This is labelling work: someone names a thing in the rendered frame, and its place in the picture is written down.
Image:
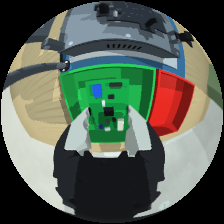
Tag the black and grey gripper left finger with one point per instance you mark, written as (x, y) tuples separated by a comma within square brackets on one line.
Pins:
[(73, 141)]

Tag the red bin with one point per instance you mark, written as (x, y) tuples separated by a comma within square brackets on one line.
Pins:
[(173, 102)]

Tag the green bin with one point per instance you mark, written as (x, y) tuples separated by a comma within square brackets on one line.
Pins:
[(141, 90)]

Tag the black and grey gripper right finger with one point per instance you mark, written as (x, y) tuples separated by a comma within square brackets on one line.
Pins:
[(143, 142)]

